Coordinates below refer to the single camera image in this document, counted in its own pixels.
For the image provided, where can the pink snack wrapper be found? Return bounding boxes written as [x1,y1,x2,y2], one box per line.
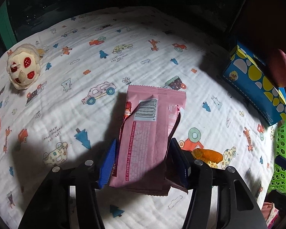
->
[109,85,186,196]

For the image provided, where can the green plastic mesh basket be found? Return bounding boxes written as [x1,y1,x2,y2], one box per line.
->
[268,121,286,195]

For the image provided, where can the orange candy wrapper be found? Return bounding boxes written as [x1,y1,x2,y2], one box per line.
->
[192,148,223,169]

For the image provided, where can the white printed bed blanket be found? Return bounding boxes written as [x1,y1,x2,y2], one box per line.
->
[0,8,276,228]

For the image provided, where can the red apple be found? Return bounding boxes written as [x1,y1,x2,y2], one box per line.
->
[268,49,286,87]

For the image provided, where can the blue yellow tissue box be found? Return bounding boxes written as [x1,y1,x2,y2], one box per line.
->
[223,41,286,126]

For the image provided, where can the cream plush toy red spots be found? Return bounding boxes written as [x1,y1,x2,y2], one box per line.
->
[6,44,45,90]

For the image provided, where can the green window frame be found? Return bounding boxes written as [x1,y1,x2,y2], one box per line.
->
[0,0,17,50]

